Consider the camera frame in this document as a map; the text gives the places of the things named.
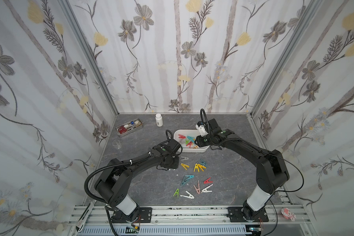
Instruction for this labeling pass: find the lime green clothespin bottom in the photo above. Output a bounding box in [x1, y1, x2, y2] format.
[173, 189, 180, 198]

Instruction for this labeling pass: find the pink clothespin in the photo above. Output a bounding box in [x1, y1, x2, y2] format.
[194, 181, 201, 195]

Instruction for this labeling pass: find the white clothespin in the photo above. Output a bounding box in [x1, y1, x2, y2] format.
[201, 184, 213, 193]
[180, 191, 195, 199]

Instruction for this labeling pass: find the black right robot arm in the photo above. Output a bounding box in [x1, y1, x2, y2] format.
[195, 109, 291, 222]

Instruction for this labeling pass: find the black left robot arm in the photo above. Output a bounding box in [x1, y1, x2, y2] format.
[84, 130, 183, 222]

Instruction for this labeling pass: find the white plastic storage box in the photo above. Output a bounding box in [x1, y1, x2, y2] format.
[174, 129, 209, 153]

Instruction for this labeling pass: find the yellow clothespin left centre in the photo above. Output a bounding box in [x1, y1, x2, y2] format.
[181, 163, 190, 170]

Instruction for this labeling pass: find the white pill bottle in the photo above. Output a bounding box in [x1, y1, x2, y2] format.
[155, 113, 163, 127]

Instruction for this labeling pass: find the turquoise clothespin of pair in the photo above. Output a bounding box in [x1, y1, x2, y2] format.
[184, 175, 194, 180]

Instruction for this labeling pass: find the orange yellow clothespin centre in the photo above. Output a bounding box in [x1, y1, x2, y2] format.
[198, 164, 206, 172]

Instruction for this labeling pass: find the metal tray with tools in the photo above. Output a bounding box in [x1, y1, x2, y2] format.
[115, 119, 143, 137]

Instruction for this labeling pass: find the white clothespin bottom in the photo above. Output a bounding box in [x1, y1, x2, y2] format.
[180, 191, 195, 199]

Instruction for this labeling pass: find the pink tape dispenser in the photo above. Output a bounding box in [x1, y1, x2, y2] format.
[281, 207, 297, 222]

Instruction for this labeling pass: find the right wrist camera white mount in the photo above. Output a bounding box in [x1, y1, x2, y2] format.
[196, 122, 208, 137]

